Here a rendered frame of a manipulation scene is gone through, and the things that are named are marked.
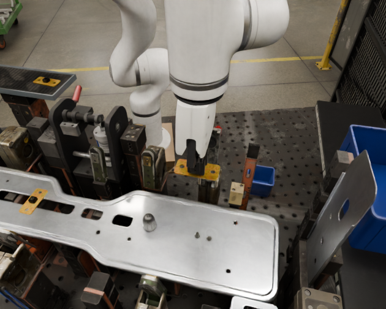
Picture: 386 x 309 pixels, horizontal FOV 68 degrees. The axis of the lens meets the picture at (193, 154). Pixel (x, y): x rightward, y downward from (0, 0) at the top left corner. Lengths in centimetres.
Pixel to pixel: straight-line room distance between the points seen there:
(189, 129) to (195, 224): 40
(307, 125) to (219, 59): 129
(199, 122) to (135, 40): 55
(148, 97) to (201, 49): 76
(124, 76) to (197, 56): 67
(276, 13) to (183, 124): 18
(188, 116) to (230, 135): 109
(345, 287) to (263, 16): 57
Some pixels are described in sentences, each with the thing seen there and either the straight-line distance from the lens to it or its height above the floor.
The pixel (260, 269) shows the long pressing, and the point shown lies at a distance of 73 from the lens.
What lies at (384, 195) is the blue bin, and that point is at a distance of 93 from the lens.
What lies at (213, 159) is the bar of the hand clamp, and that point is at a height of 113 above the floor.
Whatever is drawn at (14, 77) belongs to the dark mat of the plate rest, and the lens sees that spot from 116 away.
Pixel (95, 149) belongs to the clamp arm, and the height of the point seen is 110.
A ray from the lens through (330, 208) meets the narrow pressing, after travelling 65.
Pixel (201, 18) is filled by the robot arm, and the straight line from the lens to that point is 34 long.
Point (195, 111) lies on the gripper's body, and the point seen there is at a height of 142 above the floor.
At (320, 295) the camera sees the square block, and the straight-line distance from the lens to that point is 68.
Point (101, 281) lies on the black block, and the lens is 74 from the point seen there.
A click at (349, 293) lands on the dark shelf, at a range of 74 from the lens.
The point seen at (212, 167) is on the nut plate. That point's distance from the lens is 55.
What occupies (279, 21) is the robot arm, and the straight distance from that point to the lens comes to 40.
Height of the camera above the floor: 166
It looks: 45 degrees down
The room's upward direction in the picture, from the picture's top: straight up
